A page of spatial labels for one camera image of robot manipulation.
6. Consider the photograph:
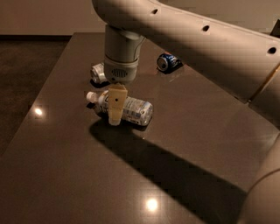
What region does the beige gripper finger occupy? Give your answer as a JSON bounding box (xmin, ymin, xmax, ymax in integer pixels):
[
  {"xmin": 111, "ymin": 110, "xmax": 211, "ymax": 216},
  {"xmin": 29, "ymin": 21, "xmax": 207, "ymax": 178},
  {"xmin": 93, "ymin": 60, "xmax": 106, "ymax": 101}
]
[{"xmin": 108, "ymin": 83, "xmax": 128, "ymax": 126}]

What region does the clear plastic water bottle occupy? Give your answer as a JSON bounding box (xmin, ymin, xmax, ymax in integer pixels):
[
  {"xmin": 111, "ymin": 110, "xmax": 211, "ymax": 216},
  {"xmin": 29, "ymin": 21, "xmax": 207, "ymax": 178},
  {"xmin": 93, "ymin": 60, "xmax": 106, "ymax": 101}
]
[{"xmin": 86, "ymin": 90, "xmax": 153, "ymax": 127}]

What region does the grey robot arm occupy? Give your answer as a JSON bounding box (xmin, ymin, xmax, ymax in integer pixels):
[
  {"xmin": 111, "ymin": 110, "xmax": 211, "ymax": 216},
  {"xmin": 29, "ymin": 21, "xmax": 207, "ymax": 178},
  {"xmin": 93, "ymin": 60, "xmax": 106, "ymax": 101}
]
[{"xmin": 92, "ymin": 0, "xmax": 280, "ymax": 224}]

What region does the silver green soda can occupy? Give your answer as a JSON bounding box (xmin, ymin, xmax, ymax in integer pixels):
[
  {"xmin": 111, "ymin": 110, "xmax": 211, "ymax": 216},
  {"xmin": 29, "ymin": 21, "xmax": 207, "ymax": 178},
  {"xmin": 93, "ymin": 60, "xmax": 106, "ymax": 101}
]
[{"xmin": 90, "ymin": 62, "xmax": 107, "ymax": 84}]

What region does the blue soda can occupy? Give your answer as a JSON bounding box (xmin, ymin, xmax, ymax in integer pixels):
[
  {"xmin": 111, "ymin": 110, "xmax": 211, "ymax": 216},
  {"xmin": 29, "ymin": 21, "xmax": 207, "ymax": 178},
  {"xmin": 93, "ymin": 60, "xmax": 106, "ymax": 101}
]
[{"xmin": 157, "ymin": 52, "xmax": 181, "ymax": 73}]

